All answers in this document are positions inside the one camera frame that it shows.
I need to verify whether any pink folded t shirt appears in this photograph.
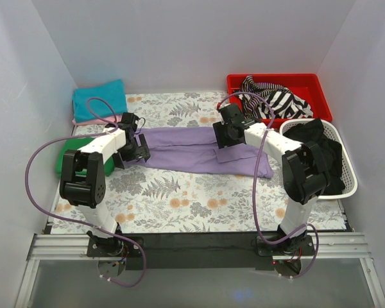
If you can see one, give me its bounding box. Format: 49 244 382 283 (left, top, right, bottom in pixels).
73 115 122 126

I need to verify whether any purple cable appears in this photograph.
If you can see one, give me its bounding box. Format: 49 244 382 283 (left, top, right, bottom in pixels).
216 91 319 280
24 97 147 287

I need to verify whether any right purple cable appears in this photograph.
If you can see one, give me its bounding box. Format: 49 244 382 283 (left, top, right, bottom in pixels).
216 91 319 280

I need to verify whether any black white striped shirt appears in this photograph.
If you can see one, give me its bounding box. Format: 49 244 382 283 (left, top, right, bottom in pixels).
234 75 314 119

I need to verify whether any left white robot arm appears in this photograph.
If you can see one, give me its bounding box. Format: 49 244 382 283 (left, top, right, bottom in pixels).
60 112 150 257

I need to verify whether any white perforated laundry basket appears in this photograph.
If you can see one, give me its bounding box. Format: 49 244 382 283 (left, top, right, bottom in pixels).
278 117 359 201

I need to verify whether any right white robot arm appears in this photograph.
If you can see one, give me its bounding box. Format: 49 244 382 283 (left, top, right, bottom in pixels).
213 104 330 255

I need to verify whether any floral patterned table cloth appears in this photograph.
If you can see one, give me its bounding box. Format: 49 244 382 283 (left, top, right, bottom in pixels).
49 92 347 234

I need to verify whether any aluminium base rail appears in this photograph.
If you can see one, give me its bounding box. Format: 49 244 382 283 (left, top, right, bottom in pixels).
16 232 385 307

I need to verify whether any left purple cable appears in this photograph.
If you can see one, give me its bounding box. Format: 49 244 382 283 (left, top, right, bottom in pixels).
24 97 147 287

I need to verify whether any black garment in basket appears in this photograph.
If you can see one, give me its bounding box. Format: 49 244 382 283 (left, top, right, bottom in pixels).
284 119 345 195

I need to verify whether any red plastic bin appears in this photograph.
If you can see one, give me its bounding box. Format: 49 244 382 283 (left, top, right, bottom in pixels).
227 74 332 128

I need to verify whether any teal folded t shirt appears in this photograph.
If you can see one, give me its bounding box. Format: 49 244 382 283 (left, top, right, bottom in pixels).
73 80 128 123

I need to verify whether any green folded t shirt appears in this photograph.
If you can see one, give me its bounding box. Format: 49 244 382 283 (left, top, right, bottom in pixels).
55 137 116 177

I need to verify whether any lilac purple t shirt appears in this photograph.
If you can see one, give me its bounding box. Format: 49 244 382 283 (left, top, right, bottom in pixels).
134 126 259 176

